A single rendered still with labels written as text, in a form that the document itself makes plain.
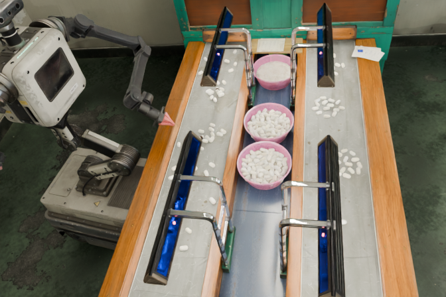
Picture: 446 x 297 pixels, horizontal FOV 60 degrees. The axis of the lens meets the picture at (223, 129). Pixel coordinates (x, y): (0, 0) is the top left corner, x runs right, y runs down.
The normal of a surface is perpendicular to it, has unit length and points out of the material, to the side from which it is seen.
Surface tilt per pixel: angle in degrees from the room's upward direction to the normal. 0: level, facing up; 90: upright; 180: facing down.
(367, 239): 0
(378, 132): 0
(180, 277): 0
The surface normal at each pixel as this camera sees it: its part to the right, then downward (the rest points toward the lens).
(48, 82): 0.95, 0.13
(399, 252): -0.13, -0.67
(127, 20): -0.11, 0.74
